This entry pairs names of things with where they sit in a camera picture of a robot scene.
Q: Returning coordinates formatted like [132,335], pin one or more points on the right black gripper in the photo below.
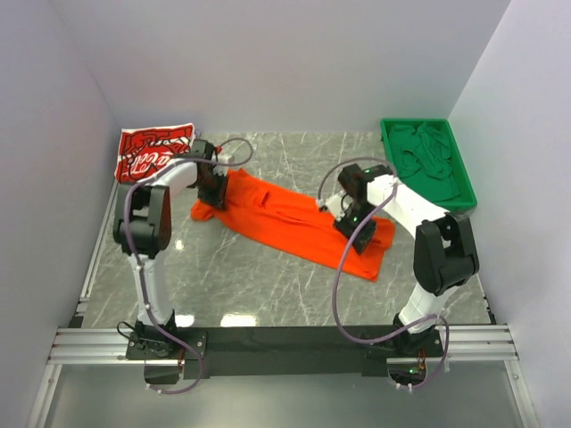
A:
[360,236]

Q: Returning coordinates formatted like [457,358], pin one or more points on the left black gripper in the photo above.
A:
[213,194]

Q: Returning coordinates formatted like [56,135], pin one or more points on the orange t-shirt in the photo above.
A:
[276,217]

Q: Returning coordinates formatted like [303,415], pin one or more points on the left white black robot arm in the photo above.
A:
[142,228]

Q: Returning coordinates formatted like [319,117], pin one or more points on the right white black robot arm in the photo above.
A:
[444,257]

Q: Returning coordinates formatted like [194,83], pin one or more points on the red white printed folded t-shirt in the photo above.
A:
[144,151]

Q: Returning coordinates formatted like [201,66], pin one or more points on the green t-shirt in bin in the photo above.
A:
[422,157]

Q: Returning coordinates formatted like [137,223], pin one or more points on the green plastic bin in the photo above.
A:
[467,197]

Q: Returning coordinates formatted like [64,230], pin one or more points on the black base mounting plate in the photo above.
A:
[292,350]

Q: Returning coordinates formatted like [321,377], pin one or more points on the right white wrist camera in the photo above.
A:
[337,204]

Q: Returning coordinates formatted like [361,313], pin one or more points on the aluminium rail frame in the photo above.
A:
[219,279]

